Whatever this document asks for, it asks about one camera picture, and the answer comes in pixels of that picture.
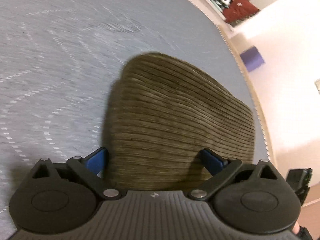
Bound person's right hand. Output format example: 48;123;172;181
292;222;301;237

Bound purple rolled yoga mat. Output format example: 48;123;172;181
240;46;265;72

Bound olive corduroy pants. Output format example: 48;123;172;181
101;52;255;190

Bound dark red cushion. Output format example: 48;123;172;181
222;0;260;24

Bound panda plush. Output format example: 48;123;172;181
218;0;232;7

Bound wooden bed frame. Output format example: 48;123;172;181
217;25;277;167

